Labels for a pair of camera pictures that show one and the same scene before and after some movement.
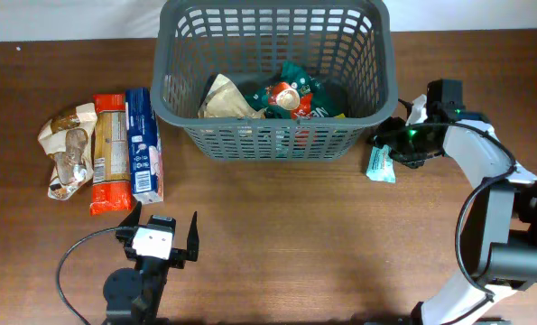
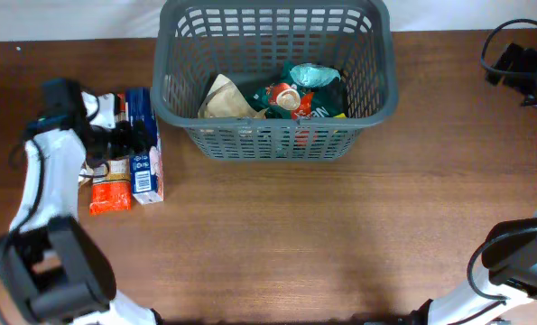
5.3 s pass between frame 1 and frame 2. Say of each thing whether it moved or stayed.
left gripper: moved
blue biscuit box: stayed
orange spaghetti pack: stayed
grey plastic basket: stayed
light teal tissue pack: moved
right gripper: moved
